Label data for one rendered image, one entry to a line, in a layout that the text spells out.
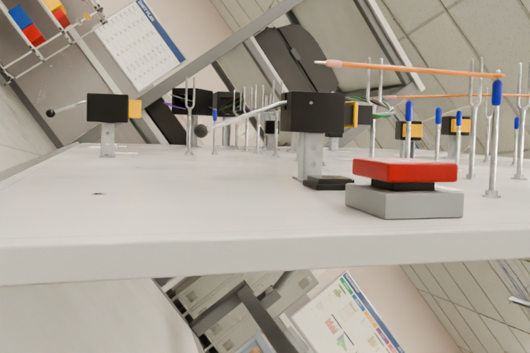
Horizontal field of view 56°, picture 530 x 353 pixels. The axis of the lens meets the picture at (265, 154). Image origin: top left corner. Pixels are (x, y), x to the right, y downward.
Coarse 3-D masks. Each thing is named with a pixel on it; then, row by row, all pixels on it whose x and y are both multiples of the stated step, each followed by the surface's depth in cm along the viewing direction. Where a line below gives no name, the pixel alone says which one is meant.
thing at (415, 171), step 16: (368, 160) 32; (384, 160) 32; (400, 160) 33; (416, 160) 33; (368, 176) 32; (384, 176) 30; (400, 176) 30; (416, 176) 30; (432, 176) 31; (448, 176) 31
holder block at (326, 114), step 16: (288, 96) 49; (304, 96) 48; (320, 96) 49; (336, 96) 49; (288, 112) 49; (304, 112) 48; (320, 112) 49; (336, 112) 49; (288, 128) 49; (304, 128) 49; (320, 128) 49; (336, 128) 49
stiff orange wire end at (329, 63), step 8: (328, 64) 36; (336, 64) 36; (344, 64) 37; (352, 64) 37; (360, 64) 37; (368, 64) 37; (424, 72) 39; (432, 72) 39; (440, 72) 40; (448, 72) 40; (456, 72) 40; (464, 72) 40; (472, 72) 41; (480, 72) 41
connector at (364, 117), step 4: (348, 108) 50; (352, 108) 50; (360, 108) 51; (364, 108) 51; (368, 108) 51; (348, 112) 50; (352, 112) 50; (360, 112) 51; (364, 112) 51; (368, 112) 51; (348, 116) 50; (352, 116) 50; (360, 116) 51; (364, 116) 51; (368, 116) 51; (348, 120) 50; (352, 120) 50; (360, 120) 51; (364, 120) 51; (368, 120) 51; (360, 124) 52; (364, 124) 51; (368, 124) 51
